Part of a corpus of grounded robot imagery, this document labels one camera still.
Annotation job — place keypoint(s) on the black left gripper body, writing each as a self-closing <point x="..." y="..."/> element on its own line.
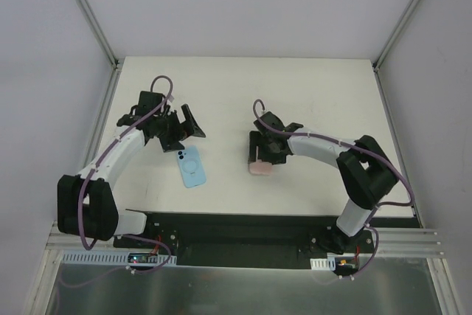
<point x="178" y="129"/>

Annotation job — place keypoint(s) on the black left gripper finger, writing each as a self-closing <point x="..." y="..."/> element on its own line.
<point x="171" y="143"/>
<point x="189" y="125"/>

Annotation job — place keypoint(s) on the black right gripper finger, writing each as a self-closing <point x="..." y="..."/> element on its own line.
<point x="273" y="158"/>
<point x="254" y="146"/>

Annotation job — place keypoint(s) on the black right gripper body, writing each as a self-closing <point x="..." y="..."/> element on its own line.
<point x="266" y="150"/>

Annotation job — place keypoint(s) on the pink phone case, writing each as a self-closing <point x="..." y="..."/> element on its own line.
<point x="260" y="168"/>

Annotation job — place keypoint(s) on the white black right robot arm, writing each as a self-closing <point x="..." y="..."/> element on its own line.
<point x="361" y="162"/>

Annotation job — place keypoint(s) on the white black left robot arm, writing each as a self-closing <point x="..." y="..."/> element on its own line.
<point x="85" y="201"/>

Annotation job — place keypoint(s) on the light blue phone case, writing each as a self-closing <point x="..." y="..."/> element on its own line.
<point x="190" y="166"/>

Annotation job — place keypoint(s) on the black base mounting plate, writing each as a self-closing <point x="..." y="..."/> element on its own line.
<point x="273" y="257"/>

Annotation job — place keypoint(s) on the left aluminium corner post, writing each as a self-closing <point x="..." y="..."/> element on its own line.
<point x="98" y="32"/>

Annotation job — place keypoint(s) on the aluminium corner post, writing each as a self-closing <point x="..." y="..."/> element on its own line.
<point x="98" y="32"/>
<point x="394" y="35"/>

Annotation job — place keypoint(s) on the right white cable duct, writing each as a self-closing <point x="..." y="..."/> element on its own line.
<point x="323" y="264"/>

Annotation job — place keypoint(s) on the white cable duct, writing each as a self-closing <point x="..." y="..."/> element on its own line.
<point x="101" y="258"/>
<point x="323" y="264"/>

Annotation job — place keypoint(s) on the aluminium front frame rail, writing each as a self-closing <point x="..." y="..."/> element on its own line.
<point x="388" y="242"/>

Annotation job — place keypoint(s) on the left white cable duct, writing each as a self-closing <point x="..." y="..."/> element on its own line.
<point x="101" y="258"/>

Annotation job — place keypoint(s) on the right aluminium corner post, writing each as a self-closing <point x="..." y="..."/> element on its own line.
<point x="394" y="35"/>

